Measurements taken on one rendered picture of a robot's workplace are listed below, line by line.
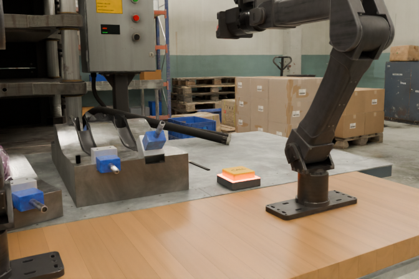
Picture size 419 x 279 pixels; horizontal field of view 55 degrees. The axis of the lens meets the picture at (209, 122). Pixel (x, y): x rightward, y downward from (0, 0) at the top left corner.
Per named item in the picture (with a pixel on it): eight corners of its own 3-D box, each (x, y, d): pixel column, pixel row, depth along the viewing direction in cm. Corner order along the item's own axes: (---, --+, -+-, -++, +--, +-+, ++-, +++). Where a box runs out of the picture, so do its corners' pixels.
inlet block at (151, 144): (176, 132, 85) (170, 111, 87) (154, 134, 82) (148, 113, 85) (161, 160, 95) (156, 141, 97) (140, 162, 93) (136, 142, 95)
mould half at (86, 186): (189, 189, 96) (187, 134, 94) (76, 208, 84) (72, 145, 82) (131, 151, 140) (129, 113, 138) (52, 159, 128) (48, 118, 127)
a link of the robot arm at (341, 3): (250, 2, 90) (359, -28, 63) (282, 5, 94) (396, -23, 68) (250, 57, 92) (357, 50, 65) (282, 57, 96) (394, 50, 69)
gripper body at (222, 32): (215, 12, 103) (231, 7, 96) (248, 14, 107) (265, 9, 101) (216, 37, 103) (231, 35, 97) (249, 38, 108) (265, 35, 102)
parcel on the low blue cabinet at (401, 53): (420, 61, 722) (421, 45, 718) (406, 61, 709) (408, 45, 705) (401, 61, 761) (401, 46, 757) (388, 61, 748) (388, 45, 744)
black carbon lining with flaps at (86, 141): (156, 159, 98) (154, 120, 96) (88, 167, 90) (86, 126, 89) (120, 137, 128) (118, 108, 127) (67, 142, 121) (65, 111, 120)
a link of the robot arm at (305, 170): (284, 142, 83) (302, 146, 78) (315, 137, 87) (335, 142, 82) (283, 171, 84) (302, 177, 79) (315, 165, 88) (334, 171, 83)
